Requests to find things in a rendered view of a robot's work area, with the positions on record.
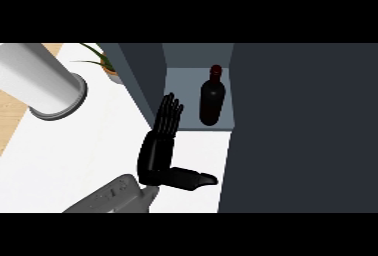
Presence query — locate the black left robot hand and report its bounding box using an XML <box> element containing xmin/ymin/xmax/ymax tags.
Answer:
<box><xmin>136</xmin><ymin>92</ymin><xmax>220</xmax><ymax>192</ymax></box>

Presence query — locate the dark red wine bottle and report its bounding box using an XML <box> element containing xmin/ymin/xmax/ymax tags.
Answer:
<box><xmin>198</xmin><ymin>64</ymin><xmax>228</xmax><ymax>127</ymax></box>

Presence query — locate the grey cabinet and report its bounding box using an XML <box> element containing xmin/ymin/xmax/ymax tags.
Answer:
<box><xmin>98</xmin><ymin>43</ymin><xmax>237</xmax><ymax>132</ymax></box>

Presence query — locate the dark grey cabinet door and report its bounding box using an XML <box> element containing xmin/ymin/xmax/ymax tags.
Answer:
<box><xmin>218</xmin><ymin>43</ymin><xmax>378</xmax><ymax>214</ymax></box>

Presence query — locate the green potted plant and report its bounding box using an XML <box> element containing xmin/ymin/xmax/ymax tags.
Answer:
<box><xmin>70</xmin><ymin>43</ymin><xmax>124</xmax><ymax>85</ymax></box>

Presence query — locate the white cylindrical container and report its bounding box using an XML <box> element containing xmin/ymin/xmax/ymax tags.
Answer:
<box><xmin>0</xmin><ymin>43</ymin><xmax>91</xmax><ymax>122</ymax></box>

